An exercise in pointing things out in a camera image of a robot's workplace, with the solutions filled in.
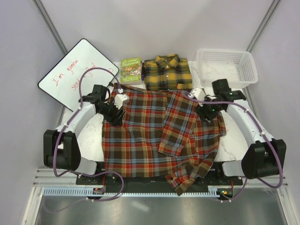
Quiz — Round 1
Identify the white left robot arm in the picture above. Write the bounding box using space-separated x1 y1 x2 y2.
43 85 129 184

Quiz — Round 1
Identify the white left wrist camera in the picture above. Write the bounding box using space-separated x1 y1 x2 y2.
114 94 129 110

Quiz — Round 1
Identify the white slotted cable duct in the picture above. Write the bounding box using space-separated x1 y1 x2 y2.
43 186 222 197

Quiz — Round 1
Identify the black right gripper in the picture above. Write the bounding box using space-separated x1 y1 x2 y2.
194 94 223 124

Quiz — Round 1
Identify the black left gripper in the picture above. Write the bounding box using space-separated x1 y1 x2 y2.
97 98 125 127

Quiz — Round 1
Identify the red brown plaid shirt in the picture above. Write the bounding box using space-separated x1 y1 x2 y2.
102 85 226 195

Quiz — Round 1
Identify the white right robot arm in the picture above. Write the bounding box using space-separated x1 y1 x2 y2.
189 79 286 185

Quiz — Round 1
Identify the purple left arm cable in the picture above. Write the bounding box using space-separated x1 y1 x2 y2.
43 67 125 214

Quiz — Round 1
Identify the white plastic basket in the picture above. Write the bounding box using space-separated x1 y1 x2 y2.
196 49 258 89

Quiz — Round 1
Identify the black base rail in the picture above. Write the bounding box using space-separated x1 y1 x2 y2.
76 162 243 194

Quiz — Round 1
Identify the green treehouse book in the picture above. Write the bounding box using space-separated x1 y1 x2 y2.
120 57 142 85

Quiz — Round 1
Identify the white dry-erase board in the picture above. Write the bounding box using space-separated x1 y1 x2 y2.
38 38 119 111

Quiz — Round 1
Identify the folded yellow plaid shirt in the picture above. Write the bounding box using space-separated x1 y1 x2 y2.
144 54 193 91

